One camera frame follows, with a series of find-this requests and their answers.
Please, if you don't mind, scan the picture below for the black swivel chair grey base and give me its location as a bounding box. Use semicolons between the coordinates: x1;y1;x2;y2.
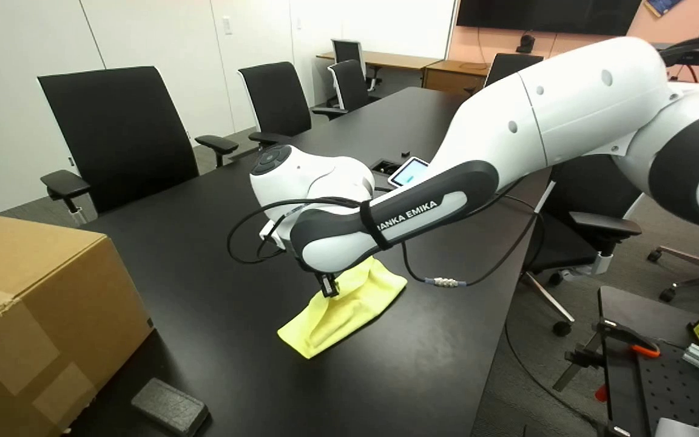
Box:
646;221;699;307

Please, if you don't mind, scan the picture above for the orange and black clamp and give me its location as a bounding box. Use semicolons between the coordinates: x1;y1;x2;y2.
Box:
594;315;664;365

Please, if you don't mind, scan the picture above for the wooden desk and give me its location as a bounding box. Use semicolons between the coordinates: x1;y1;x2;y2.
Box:
315;49;491;97

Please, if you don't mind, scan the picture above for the black floor cable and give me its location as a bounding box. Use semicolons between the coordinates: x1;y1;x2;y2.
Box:
502;307;611;437

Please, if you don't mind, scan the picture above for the large brown cardboard box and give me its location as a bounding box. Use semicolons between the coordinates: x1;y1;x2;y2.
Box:
0;212;156;437

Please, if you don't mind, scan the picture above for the black wall screen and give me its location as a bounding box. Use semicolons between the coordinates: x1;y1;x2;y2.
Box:
454;0;647;37

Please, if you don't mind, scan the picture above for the black foam block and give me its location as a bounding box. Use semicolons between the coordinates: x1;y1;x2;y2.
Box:
128;376;213;437

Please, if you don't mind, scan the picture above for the black camera cable silver connector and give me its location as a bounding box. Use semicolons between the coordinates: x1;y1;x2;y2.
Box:
225;173;557;291

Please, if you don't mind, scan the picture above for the yellow towel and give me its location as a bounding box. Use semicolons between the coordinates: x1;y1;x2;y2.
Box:
275;255;409;363

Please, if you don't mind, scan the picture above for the black chair white frame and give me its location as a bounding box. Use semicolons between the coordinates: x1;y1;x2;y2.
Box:
521;155;646;338

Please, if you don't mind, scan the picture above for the black perforated breadboard plate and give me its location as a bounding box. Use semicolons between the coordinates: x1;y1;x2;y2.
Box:
594;284;699;437

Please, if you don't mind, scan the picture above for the tablet with lit screen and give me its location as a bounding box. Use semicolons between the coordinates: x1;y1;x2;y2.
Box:
385;153;431;193

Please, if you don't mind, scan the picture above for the black stereo camera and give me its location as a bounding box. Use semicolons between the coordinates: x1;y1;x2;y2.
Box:
657;32;699;68

